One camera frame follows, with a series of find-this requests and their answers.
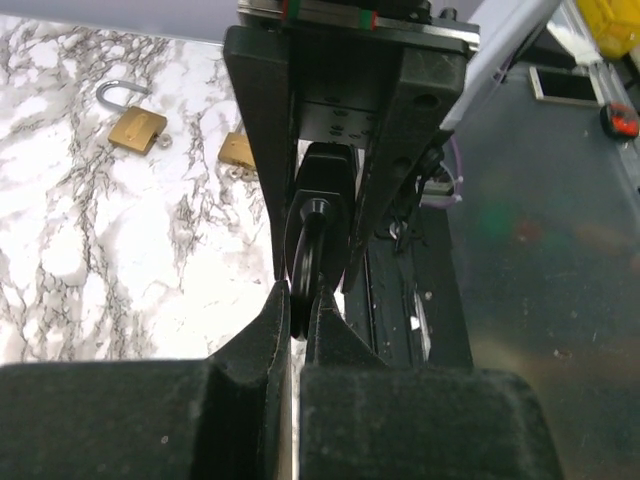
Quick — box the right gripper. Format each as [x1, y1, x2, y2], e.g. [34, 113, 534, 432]
[223, 1, 480, 293]

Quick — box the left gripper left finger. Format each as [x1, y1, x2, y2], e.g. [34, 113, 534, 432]
[1, 281, 292, 479]

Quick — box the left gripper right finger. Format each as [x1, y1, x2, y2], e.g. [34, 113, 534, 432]
[298, 288, 563, 479]

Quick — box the black padlock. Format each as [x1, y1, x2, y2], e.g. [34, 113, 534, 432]
[285, 142, 357, 340]

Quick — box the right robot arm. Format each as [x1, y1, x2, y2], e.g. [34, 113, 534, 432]
[223, 1, 556, 290]

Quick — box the brass padlock with keys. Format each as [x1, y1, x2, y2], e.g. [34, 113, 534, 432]
[218, 132, 257, 181]

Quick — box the open brass padlock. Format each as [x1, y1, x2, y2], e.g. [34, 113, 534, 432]
[96, 80, 173, 155]

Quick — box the black mounting rail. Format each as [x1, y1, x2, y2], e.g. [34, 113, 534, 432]
[347, 207, 473, 369]

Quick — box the metal table frame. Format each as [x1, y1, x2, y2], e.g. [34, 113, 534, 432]
[516, 1, 639, 196]

